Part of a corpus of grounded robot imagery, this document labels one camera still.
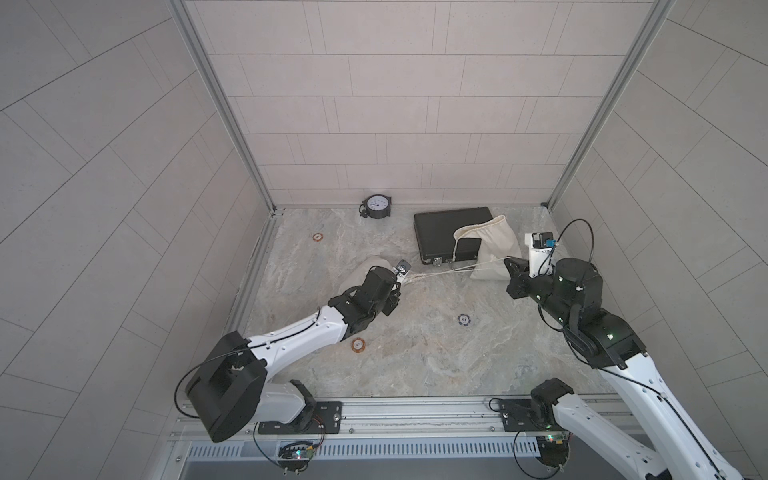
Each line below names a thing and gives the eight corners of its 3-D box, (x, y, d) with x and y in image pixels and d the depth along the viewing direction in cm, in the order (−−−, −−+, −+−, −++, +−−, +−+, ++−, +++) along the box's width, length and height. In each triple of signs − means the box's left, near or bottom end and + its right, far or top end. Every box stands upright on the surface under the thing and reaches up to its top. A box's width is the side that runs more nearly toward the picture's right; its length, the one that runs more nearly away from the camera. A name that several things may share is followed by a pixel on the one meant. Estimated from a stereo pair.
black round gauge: (359, 218, 116) (358, 211, 113) (361, 201, 122) (360, 194, 119) (391, 218, 116) (390, 211, 113) (391, 201, 122) (391, 194, 119)
